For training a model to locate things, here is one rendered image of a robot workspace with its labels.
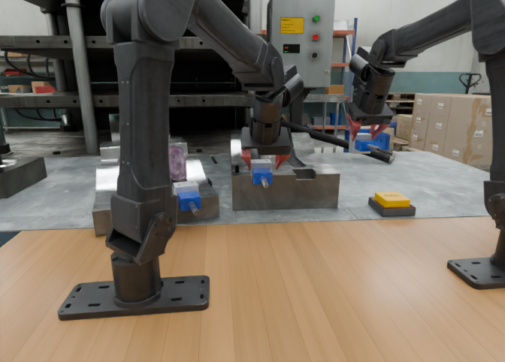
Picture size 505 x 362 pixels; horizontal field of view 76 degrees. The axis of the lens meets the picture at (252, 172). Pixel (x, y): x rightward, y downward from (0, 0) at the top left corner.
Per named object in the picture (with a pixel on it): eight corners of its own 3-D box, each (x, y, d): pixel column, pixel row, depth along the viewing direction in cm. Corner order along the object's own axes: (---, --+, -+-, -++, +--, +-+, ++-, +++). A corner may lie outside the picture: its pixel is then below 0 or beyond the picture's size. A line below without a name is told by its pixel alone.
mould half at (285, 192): (337, 208, 80) (341, 155, 76) (232, 211, 78) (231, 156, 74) (296, 160, 128) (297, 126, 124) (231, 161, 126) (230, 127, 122)
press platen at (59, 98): (273, 134, 146) (274, 94, 141) (-28, 137, 137) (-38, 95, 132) (257, 116, 226) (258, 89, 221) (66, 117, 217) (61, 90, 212)
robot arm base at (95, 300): (69, 241, 47) (45, 268, 40) (207, 234, 49) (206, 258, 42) (77, 288, 49) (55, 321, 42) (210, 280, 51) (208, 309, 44)
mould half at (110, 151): (219, 217, 74) (218, 171, 71) (95, 236, 65) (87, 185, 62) (182, 166, 119) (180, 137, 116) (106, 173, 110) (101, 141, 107)
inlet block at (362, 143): (386, 159, 81) (388, 138, 80) (367, 160, 80) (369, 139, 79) (365, 151, 94) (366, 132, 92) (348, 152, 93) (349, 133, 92)
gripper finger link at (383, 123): (349, 132, 93) (357, 104, 86) (373, 131, 93) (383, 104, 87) (356, 147, 88) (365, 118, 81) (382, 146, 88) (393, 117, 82)
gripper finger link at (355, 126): (340, 133, 92) (348, 104, 86) (364, 132, 93) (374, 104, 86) (347, 147, 87) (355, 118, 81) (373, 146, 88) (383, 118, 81)
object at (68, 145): (270, 165, 149) (270, 150, 147) (-26, 171, 140) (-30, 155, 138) (255, 136, 230) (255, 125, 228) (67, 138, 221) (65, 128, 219)
